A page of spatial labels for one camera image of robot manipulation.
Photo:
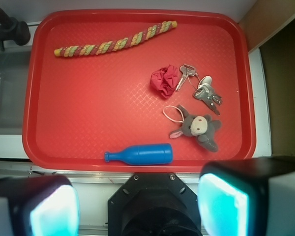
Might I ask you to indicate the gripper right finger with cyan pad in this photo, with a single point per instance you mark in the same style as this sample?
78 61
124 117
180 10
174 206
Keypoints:
253 197

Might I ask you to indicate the black octagonal mount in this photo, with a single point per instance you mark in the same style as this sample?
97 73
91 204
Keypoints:
154 204

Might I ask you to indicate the blue plastic bottle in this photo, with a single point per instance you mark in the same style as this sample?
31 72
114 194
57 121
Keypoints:
141 155

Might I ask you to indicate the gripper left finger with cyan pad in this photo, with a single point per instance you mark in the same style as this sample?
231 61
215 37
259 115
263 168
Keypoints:
38 206

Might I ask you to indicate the grey plush donkey keychain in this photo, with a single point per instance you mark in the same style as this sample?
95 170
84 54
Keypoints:
202 128

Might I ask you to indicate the silver key bunch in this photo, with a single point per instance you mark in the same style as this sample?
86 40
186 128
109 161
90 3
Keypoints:
204 90

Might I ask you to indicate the stainless steel sink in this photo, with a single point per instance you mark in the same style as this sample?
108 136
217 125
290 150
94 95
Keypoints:
14 68

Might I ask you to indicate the dark brown faucet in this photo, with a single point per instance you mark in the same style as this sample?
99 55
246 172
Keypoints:
12 29

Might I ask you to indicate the crumpled red paper ball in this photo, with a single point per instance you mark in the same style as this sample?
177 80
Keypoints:
165 80

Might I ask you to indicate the red plastic tray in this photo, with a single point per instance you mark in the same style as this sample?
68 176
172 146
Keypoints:
88 88

